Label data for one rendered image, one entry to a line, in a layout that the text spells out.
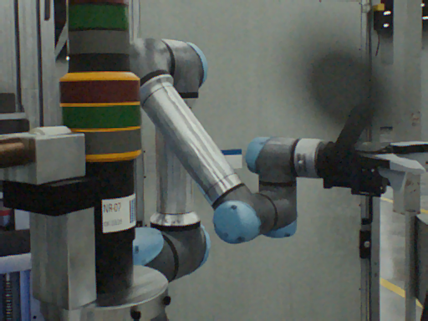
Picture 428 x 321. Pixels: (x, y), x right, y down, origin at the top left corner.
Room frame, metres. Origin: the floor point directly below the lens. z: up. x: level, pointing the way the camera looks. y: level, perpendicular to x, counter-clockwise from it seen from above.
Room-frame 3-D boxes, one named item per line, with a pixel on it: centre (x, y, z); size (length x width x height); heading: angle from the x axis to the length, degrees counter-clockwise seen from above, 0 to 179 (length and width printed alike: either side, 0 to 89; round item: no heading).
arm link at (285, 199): (1.06, -0.17, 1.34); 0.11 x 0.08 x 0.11; 143
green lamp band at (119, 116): (0.30, 0.05, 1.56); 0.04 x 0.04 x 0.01
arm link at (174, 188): (1.24, 0.03, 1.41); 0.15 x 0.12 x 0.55; 143
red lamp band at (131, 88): (0.30, 0.05, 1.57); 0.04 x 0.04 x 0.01
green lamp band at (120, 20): (0.30, 0.05, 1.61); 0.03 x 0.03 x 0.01
